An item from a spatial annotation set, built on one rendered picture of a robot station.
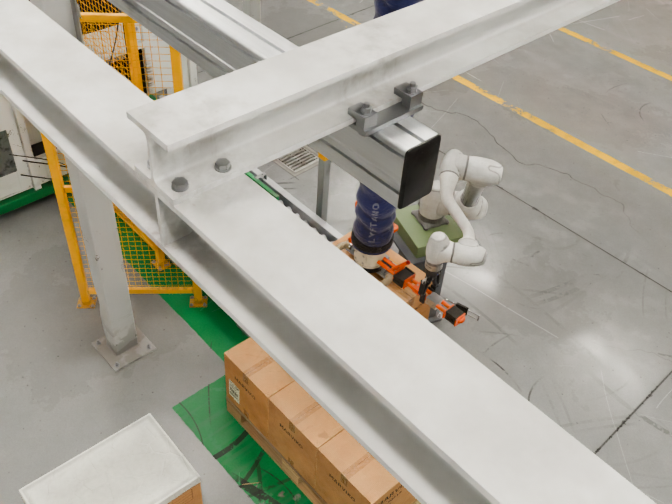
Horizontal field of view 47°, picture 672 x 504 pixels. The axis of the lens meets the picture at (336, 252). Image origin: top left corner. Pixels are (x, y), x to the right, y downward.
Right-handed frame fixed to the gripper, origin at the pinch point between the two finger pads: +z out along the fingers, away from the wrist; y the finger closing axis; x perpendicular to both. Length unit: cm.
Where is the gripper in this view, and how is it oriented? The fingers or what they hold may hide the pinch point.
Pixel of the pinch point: (427, 294)
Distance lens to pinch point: 398.7
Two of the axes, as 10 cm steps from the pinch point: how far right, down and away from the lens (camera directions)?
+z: -0.6, 7.3, 6.9
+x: 6.7, 5.4, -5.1
